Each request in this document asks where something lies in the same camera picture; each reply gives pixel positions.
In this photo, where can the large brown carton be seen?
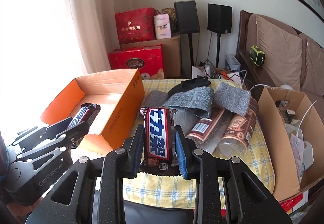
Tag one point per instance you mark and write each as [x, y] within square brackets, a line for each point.
[171, 53]

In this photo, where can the Snickers bar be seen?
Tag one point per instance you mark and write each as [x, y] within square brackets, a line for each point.
[87, 113]

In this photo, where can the grey knitted cloth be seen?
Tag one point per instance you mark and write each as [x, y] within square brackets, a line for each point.
[198, 101]

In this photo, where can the yellow plaid cushion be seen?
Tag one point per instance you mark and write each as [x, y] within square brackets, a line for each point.
[176, 192]

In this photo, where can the red Ferrero gift box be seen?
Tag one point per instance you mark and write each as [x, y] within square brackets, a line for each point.
[148, 60]

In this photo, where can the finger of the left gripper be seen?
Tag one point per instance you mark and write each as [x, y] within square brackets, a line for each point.
[67, 138]
[30, 138]

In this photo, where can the beige sofa cushion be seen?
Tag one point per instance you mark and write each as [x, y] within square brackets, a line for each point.
[312, 66]
[282, 47]

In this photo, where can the right black speaker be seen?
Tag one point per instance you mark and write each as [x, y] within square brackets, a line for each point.
[219, 18]

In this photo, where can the black speaker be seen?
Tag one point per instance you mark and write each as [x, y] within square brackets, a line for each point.
[219, 18]
[187, 17]

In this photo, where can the red tea gift bag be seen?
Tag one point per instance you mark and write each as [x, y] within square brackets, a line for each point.
[136, 25]

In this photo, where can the black sock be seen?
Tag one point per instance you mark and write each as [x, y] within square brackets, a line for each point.
[190, 84]

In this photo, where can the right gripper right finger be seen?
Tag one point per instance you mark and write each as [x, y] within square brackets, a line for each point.
[226, 189]

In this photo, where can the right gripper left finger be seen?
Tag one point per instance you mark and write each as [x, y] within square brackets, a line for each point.
[71, 198]

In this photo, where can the brown open cardboard box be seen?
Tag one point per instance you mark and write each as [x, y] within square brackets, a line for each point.
[287, 184]

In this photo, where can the Snickers bar Chinese label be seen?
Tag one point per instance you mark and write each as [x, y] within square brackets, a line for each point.
[159, 141]

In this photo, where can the orange cardboard box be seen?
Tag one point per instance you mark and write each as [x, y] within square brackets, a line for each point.
[118, 92]

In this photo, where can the pink tissue pack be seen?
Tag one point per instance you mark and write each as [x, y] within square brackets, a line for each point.
[162, 26]

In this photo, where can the brown snack packet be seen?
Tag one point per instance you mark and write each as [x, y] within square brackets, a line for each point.
[207, 132]

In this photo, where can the left black speaker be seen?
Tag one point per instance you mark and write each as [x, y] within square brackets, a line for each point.
[187, 17]

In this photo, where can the cream curtain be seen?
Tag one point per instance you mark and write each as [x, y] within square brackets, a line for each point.
[95, 29]

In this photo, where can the grey speckled cloth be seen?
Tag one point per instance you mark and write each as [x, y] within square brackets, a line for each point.
[231, 98]

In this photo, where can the dark grey cloth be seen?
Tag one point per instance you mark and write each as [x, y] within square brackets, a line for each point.
[155, 99]

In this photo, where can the brown labelled plastic jar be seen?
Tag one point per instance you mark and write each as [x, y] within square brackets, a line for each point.
[238, 134]

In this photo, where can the green alarm clock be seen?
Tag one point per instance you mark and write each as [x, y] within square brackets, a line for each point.
[257, 56]

